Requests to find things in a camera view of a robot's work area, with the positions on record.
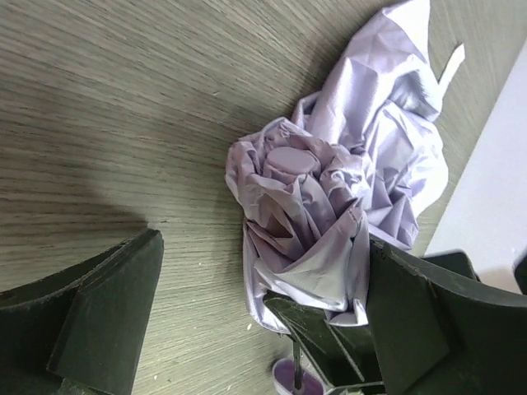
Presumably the lavender folding umbrella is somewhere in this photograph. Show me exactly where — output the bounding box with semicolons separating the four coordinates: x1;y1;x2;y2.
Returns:
225;1;465;394

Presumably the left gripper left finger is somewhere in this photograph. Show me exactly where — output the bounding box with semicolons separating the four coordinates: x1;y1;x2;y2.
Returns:
1;229;164;394

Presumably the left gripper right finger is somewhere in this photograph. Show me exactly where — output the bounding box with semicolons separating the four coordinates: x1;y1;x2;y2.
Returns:
366;239;526;394

